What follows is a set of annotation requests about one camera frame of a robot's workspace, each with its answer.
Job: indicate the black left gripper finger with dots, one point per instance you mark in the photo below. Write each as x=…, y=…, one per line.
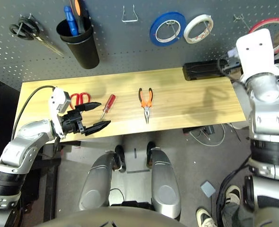
x=97, y=127
x=88, y=106

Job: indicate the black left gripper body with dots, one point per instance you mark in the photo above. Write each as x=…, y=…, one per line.
x=71, y=123

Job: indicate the red tape roll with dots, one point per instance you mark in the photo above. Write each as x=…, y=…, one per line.
x=272, y=20

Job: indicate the orange black needle-nose pliers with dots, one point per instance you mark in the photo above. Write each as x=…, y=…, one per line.
x=146, y=102

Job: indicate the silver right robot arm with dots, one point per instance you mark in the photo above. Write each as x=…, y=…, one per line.
x=267, y=106

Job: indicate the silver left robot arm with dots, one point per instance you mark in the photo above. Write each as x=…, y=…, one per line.
x=23, y=142

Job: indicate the metal pegboard hook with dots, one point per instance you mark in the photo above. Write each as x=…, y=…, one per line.
x=30, y=19
x=206, y=24
x=241, y=20
x=173, y=26

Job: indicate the grey perforated pegboard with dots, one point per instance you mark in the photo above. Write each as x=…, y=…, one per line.
x=129, y=47

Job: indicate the black table support bar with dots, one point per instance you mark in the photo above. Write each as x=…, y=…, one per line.
x=70, y=143
x=191, y=130

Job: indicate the black plastic cup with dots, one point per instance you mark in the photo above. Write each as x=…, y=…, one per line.
x=87, y=54

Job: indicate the silver left robot leg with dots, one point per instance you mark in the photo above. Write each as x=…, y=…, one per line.
x=99, y=179

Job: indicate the silver robot leg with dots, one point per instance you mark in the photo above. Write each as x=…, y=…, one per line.
x=165, y=184
x=99, y=179

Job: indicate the black rectangular box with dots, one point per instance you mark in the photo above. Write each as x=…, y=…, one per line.
x=200, y=71

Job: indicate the black floor device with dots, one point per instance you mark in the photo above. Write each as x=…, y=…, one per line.
x=129, y=204

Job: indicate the silver right robot leg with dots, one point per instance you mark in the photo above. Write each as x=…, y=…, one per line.
x=165, y=184

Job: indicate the grey robot torso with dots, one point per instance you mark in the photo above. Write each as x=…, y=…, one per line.
x=106, y=220

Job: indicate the blue tape roll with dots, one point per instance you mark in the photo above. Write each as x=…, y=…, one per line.
x=153, y=33

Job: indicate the white tape roll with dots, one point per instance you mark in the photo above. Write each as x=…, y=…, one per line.
x=186, y=32

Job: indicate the black power adapter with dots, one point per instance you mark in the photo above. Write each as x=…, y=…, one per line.
x=210, y=130

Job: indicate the grey square floor pad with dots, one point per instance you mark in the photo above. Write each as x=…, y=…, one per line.
x=208, y=189

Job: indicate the bystander white black sneaker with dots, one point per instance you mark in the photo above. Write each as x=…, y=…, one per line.
x=204, y=217
x=232, y=194

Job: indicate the bystander trouser leg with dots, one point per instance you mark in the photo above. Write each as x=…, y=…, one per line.
x=236, y=215

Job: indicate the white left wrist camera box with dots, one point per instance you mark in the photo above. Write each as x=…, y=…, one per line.
x=55, y=101

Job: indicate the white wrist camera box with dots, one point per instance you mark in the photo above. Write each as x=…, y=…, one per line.
x=255, y=52
x=55, y=101

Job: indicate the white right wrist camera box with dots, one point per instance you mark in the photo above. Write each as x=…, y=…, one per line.
x=255, y=52

